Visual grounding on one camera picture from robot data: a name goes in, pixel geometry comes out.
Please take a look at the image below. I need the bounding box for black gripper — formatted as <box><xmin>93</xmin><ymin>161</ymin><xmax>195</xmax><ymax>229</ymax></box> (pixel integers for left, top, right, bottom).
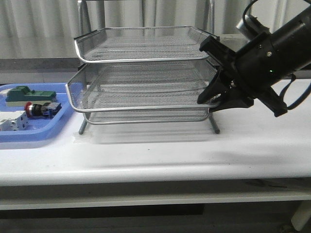
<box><xmin>197</xmin><ymin>33</ymin><xmax>288</xmax><ymax>117</ymax></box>

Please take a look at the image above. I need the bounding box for white circuit breaker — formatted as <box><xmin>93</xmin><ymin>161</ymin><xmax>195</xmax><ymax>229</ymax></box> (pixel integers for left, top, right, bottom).
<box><xmin>0</xmin><ymin>111</ymin><xmax>29</xmax><ymax>131</ymax></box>

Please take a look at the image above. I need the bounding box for silver mesh tray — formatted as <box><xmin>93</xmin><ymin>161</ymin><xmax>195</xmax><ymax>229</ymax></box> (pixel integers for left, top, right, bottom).
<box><xmin>84</xmin><ymin>108</ymin><xmax>209</xmax><ymax>125</ymax></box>
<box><xmin>74</xmin><ymin>26</ymin><xmax>217</xmax><ymax>63</ymax></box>
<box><xmin>66</xmin><ymin>60</ymin><xmax>217</xmax><ymax>113</ymax></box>

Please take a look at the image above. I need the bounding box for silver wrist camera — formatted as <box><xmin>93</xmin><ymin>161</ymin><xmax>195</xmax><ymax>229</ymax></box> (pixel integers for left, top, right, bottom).
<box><xmin>236</xmin><ymin>15</ymin><xmax>270</xmax><ymax>40</ymax></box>

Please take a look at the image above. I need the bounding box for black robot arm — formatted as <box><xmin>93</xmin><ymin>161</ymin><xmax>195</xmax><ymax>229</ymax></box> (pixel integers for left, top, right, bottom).
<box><xmin>197</xmin><ymin>8</ymin><xmax>311</xmax><ymax>117</ymax></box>

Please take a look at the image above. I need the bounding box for silver wire rack frame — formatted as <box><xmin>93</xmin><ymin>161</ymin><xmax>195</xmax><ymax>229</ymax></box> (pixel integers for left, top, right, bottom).
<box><xmin>77</xmin><ymin>0</ymin><xmax>220</xmax><ymax>134</ymax></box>

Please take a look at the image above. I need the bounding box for red emergency stop push button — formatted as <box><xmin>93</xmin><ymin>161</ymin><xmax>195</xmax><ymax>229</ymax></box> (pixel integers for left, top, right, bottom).
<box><xmin>24</xmin><ymin>101</ymin><xmax>62</xmax><ymax>118</ymax></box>

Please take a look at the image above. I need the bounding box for blue plastic tray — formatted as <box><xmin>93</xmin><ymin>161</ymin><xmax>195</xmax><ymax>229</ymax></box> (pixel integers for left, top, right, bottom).
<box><xmin>0</xmin><ymin>83</ymin><xmax>74</xmax><ymax>142</ymax></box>

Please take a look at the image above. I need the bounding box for white table leg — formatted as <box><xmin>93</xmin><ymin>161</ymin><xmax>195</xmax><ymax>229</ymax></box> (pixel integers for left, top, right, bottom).
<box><xmin>291</xmin><ymin>200</ymin><xmax>311</xmax><ymax>231</ymax></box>

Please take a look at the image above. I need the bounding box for dark grey counter top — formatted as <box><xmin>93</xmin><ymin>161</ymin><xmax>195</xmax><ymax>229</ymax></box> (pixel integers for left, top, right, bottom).
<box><xmin>0</xmin><ymin>33</ymin><xmax>311</xmax><ymax>72</ymax></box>

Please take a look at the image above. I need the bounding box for green terminal block component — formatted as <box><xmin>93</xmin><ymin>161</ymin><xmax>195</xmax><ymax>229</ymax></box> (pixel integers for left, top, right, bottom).
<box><xmin>5</xmin><ymin>85</ymin><xmax>56</xmax><ymax>107</ymax></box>

